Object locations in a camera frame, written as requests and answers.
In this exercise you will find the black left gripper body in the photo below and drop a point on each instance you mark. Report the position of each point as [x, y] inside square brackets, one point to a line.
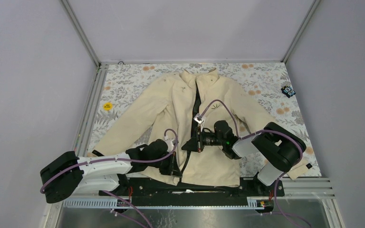
[166, 166]

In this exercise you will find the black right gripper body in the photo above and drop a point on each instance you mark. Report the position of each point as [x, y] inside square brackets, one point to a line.
[199, 138]

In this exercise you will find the beige zip-up jacket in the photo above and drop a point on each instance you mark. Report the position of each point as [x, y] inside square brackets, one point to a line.
[168, 106]

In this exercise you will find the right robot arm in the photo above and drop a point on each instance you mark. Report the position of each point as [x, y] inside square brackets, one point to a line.
[282, 149]

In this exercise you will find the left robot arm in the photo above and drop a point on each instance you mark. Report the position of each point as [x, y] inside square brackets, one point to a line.
[69, 174]

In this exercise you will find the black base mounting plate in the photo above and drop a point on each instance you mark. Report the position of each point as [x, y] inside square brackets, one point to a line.
[147, 187]

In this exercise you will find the yellow round sticker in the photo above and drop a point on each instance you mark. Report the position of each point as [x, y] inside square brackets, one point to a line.
[107, 106]

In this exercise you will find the floral patterned table cloth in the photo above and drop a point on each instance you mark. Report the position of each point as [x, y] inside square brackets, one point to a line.
[261, 82]

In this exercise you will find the small blue black tag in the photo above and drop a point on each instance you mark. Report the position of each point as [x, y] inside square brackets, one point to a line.
[288, 91]

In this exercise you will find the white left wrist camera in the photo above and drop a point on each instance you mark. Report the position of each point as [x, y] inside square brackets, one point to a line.
[170, 143]

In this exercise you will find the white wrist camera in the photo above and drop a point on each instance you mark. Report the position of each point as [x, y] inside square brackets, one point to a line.
[170, 143]
[200, 119]

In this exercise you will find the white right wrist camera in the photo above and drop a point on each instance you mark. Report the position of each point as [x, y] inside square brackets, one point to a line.
[200, 119]

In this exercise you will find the slotted grey cable duct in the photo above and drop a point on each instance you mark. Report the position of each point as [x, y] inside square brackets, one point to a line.
[171, 202]

